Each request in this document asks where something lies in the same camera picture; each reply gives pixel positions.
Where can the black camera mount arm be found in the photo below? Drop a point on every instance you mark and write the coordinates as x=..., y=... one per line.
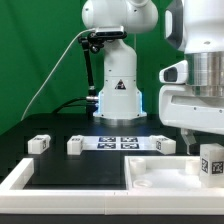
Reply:
x=88, y=48

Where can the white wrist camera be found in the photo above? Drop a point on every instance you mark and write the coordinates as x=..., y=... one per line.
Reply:
x=175, y=74

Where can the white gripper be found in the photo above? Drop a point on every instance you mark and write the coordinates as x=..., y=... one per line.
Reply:
x=179, y=107

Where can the silver base camera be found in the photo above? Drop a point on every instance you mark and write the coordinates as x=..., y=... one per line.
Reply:
x=113, y=32

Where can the white U-shaped fence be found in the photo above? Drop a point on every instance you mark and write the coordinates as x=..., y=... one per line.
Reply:
x=15, y=199

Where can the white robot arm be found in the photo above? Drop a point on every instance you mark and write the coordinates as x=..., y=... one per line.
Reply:
x=195, y=27

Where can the fiducial marker sheet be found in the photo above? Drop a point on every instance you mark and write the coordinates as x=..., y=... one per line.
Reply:
x=116, y=143

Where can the white square tabletop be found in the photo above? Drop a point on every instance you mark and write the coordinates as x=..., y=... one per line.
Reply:
x=171, y=172

